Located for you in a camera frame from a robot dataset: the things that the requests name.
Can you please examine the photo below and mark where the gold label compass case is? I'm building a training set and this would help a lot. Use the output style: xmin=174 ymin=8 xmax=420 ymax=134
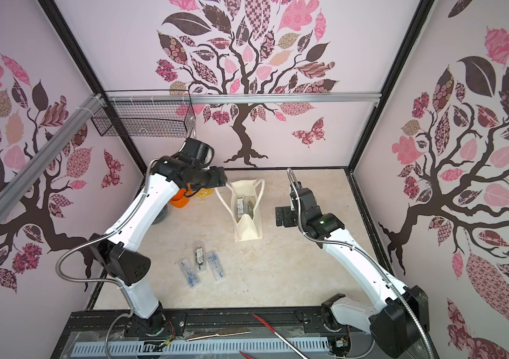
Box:
xmin=193 ymin=241 xmax=206 ymax=272

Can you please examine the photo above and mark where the blue label compass case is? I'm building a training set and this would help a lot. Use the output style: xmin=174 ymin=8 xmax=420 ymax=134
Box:
xmin=179 ymin=257 xmax=200 ymax=289
xmin=206 ymin=251 xmax=226 ymax=282

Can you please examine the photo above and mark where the green label compass case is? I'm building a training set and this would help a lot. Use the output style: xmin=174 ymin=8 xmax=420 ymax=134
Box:
xmin=245 ymin=197 xmax=256 ymax=219

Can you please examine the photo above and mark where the barcode compass case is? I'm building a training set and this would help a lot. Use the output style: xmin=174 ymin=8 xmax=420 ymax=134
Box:
xmin=236 ymin=197 xmax=245 ymax=221

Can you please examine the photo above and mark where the cream canvas tote bag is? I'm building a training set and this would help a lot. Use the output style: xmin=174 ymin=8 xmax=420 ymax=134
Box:
xmin=215 ymin=179 xmax=266 ymax=242

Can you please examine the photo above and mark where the red lid corn flake jar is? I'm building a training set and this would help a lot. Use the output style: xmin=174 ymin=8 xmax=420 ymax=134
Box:
xmin=195 ymin=188 xmax=214 ymax=198

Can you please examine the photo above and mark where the orange plastic cup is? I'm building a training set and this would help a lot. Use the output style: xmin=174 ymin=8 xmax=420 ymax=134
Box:
xmin=169 ymin=189 xmax=190 ymax=208

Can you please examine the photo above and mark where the dark blue ceramic bowl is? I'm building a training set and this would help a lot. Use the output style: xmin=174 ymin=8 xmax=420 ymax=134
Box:
xmin=152 ymin=205 xmax=168 ymax=225

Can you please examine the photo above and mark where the left flexible metal conduit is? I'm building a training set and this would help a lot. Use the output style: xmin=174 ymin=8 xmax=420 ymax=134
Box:
xmin=54 ymin=114 xmax=197 ymax=359

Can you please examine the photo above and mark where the flexible metal conduit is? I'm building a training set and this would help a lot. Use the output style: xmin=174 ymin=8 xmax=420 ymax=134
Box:
xmin=286 ymin=168 xmax=437 ymax=359
xmin=54 ymin=114 xmax=197 ymax=359

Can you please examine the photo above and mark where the right flexible metal conduit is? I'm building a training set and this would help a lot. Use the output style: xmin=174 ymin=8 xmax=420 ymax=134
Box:
xmin=286 ymin=168 xmax=437 ymax=359

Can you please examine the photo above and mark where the black wire mesh basket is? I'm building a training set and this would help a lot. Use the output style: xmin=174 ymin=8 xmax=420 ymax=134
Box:
xmin=91 ymin=90 xmax=196 ymax=139

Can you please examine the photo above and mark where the horizontal aluminium rail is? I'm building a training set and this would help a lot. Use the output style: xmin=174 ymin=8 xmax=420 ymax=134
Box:
xmin=106 ymin=91 xmax=382 ymax=105

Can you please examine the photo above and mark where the black base frame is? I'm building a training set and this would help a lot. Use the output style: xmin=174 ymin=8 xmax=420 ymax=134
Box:
xmin=51 ymin=306 xmax=387 ymax=358

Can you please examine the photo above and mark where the red handled tool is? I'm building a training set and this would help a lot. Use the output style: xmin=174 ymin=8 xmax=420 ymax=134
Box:
xmin=252 ymin=314 xmax=308 ymax=359

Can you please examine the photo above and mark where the white slotted cable duct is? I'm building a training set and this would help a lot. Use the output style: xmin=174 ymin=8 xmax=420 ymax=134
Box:
xmin=68 ymin=337 xmax=330 ymax=358

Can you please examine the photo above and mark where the diagonal aluminium rail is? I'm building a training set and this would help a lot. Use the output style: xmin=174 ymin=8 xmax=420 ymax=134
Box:
xmin=0 ymin=94 xmax=105 ymax=224

